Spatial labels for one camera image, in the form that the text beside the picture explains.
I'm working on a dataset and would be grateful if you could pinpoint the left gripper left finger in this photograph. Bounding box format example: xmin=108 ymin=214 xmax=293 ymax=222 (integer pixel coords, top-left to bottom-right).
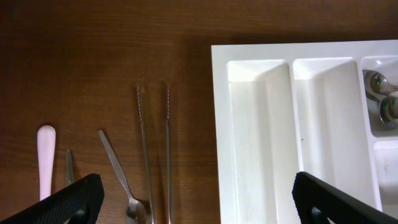
xmin=1 ymin=174 xmax=104 ymax=224

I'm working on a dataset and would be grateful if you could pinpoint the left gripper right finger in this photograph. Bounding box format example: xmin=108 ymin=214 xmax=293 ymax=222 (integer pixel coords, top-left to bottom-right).
xmin=292 ymin=172 xmax=397 ymax=224

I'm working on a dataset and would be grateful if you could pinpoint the small steel teaspoon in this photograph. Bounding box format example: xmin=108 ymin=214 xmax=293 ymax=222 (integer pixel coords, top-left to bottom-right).
xmin=65 ymin=149 xmax=75 ymax=186

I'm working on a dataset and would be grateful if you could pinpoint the steel tablespoon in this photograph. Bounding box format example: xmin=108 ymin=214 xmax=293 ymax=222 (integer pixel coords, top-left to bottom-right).
xmin=379 ymin=96 xmax=397 ymax=129
xmin=363 ymin=70 xmax=397 ymax=101

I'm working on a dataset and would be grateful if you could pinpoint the small steel teaspoon angled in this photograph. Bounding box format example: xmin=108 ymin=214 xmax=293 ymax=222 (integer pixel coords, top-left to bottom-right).
xmin=98 ymin=129 xmax=147 ymax=224

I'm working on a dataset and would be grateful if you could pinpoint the white plastic knife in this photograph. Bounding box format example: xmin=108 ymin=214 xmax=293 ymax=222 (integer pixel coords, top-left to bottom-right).
xmin=37 ymin=125 xmax=56 ymax=200

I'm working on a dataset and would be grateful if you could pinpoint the white plastic cutlery tray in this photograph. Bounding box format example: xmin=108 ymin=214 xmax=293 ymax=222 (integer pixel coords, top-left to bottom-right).
xmin=211 ymin=40 xmax=397 ymax=223

